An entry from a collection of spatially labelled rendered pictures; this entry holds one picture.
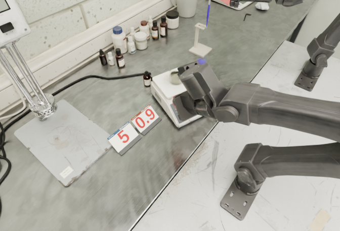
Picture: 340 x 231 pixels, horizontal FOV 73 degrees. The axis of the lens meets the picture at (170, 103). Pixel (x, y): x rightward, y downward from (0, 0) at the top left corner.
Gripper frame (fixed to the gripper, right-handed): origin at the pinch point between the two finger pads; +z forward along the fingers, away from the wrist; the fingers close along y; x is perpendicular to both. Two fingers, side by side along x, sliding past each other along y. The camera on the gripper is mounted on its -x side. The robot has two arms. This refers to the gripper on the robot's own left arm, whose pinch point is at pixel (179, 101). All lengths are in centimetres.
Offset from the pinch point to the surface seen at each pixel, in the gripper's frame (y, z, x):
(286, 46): -71, 18, 2
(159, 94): 0.6, 13.2, -1.9
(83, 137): 29.4, 17.3, 2.0
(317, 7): -150, 52, -8
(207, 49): -35.4, 31.1, -9.3
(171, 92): -2.3, 9.2, -1.4
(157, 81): -0.9, 14.8, -6.1
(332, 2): -152, 43, -8
